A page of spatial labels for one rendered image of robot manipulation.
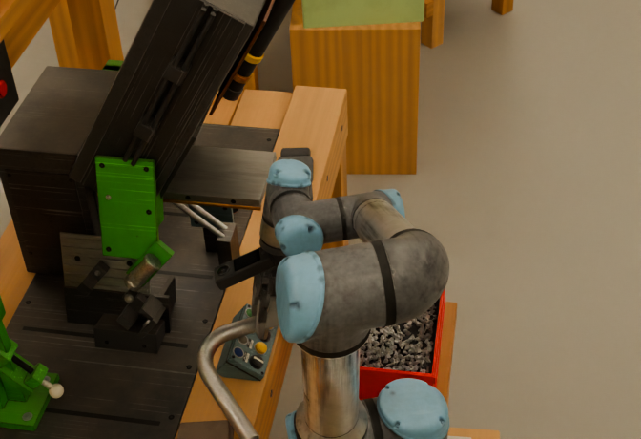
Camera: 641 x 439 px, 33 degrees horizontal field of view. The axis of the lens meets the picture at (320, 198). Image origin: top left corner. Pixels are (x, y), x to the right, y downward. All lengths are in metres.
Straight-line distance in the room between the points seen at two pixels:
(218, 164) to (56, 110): 0.35
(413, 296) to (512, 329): 2.05
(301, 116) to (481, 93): 1.80
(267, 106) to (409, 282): 1.48
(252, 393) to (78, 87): 0.75
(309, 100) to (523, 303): 1.12
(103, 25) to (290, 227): 1.19
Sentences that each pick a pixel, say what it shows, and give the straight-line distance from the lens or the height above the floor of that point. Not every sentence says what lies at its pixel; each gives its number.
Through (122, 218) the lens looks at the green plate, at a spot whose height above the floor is 1.15.
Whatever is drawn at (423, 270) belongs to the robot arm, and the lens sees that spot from 1.43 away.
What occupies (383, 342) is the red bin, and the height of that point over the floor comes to 0.87.
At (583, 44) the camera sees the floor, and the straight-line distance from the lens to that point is 4.83.
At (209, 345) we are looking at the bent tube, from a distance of 2.01.
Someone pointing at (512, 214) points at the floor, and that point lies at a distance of 3.86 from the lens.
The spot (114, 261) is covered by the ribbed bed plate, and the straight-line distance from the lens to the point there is 2.18.
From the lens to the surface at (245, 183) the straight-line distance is 2.19.
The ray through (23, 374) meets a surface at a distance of 2.10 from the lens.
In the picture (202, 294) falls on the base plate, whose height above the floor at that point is 0.90.
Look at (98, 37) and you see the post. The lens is 2.85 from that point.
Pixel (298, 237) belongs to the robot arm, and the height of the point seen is 1.31.
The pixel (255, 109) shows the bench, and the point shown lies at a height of 0.88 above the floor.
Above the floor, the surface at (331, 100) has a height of 0.90.
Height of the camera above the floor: 2.49
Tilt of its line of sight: 40 degrees down
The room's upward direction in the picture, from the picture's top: 2 degrees counter-clockwise
